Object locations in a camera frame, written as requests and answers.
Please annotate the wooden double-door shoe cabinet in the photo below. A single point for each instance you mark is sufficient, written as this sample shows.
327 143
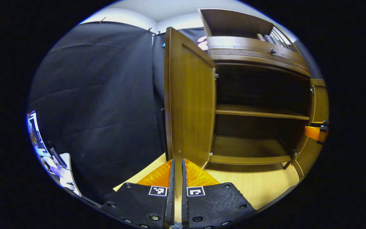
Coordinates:
233 22

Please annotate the white object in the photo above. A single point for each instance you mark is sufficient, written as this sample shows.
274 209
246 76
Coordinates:
67 178

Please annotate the grey book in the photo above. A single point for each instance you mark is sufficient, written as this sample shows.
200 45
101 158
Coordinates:
268 38

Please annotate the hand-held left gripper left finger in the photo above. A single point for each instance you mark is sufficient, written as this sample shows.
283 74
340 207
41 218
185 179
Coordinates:
145 203

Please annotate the pinkish brown book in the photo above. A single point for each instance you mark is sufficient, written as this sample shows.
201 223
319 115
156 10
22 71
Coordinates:
260 37

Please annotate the metal door hinge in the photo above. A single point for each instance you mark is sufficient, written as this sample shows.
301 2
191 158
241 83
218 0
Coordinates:
311 91
215 74
295 153

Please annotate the wooden shoe cabinet door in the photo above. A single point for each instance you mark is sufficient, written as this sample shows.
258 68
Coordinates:
319 101
191 108

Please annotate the black bar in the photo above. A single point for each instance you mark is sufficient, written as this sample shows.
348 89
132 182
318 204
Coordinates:
57 156

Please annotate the wooden cabinet drawer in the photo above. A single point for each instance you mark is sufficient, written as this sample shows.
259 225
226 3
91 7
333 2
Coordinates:
249 51

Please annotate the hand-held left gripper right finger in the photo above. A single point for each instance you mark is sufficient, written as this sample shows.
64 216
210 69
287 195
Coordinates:
214 203

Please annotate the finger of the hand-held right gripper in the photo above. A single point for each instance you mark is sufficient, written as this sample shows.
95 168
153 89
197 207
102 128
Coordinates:
312 132

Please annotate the wooden inner cabinet shelf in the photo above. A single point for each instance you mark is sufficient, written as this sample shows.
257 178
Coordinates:
259 113

